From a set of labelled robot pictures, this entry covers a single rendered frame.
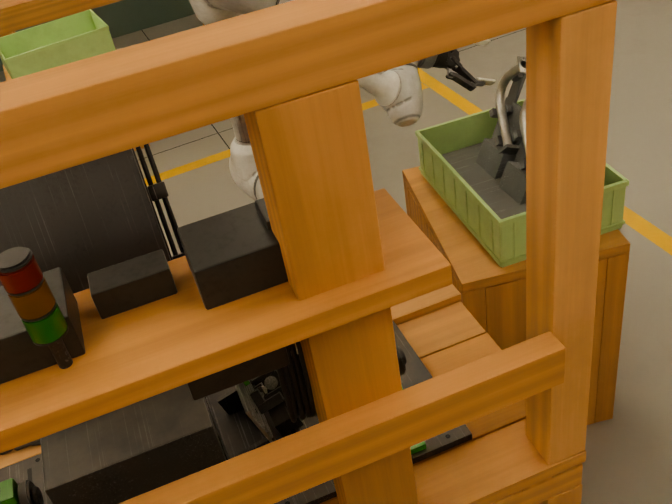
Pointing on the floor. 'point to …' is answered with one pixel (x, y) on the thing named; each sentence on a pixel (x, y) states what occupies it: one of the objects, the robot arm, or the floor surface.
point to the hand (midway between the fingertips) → (487, 62)
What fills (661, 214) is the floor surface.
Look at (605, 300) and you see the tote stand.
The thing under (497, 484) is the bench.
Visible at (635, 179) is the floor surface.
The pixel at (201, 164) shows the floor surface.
